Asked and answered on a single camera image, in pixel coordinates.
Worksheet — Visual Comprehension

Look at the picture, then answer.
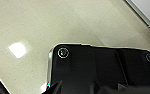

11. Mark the dark robot base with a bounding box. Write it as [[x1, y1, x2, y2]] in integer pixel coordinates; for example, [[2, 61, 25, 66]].
[[45, 43, 150, 94]]

